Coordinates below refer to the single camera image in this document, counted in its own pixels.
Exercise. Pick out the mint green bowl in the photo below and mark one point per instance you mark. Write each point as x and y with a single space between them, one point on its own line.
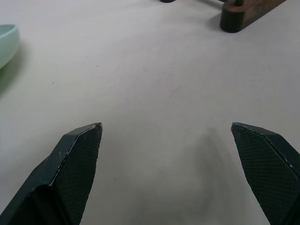
7 45

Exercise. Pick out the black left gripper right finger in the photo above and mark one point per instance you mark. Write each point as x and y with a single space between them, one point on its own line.
264 168

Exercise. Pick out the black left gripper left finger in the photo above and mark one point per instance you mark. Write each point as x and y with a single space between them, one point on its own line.
70 173

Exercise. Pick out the dark wooden stand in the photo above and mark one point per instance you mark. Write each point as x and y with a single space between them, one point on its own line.
243 15

